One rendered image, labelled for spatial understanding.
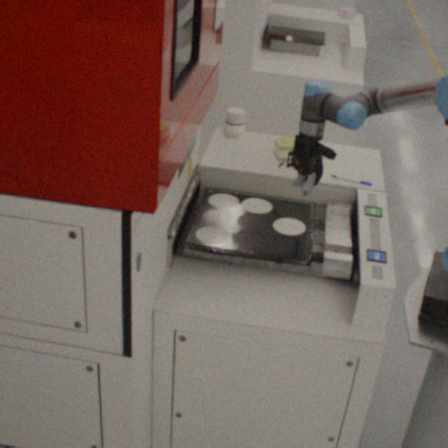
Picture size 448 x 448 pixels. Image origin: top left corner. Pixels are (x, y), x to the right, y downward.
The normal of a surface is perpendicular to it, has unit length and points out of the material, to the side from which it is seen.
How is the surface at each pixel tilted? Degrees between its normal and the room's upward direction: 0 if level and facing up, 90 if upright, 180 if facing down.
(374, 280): 0
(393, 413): 0
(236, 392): 90
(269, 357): 90
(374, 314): 90
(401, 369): 0
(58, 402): 90
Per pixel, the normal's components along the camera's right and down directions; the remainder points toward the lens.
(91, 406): -0.14, 0.50
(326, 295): 0.08, -0.86
